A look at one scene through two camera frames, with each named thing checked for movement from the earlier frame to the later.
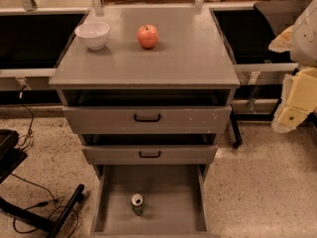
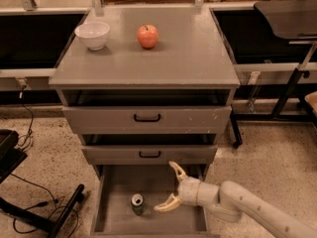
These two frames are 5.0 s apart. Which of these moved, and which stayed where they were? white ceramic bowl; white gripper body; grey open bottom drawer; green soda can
Moved: white gripper body
Stayed: white ceramic bowl; grey open bottom drawer; green soda can
